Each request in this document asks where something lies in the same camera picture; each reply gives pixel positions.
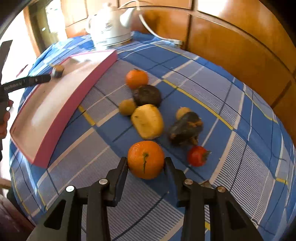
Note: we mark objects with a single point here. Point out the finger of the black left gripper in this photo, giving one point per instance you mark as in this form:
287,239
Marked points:
25,82

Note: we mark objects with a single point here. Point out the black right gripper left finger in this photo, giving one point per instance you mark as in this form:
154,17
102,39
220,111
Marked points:
63,220

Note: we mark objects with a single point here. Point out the orange mandarin with stem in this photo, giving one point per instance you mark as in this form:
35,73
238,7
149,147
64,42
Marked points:
146,160

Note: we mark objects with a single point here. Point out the dark cylinder log slice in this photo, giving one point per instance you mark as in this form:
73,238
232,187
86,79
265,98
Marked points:
57,71

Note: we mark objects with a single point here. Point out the small red tomato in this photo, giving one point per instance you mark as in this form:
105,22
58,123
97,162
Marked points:
197,156

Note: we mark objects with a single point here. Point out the yellow bell pepper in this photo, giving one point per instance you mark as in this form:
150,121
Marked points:
148,121

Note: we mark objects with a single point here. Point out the small tan round fruit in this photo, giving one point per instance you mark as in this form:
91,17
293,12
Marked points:
127,107

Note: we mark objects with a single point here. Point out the dark wrinkled avocado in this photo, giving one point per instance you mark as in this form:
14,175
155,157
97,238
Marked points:
186,130

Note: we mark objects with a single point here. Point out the dark round mangosteen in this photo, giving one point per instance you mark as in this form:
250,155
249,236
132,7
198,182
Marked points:
147,94

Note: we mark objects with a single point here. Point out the brown bark wood chunk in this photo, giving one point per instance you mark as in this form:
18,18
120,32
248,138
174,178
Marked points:
206,184

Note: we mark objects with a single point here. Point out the person left hand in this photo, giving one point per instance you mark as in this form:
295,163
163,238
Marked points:
3,127

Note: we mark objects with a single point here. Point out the pink white cardboard tray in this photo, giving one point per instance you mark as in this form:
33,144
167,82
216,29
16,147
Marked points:
49,107

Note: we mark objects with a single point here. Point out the white ceramic electric kettle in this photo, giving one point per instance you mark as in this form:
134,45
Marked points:
110,26

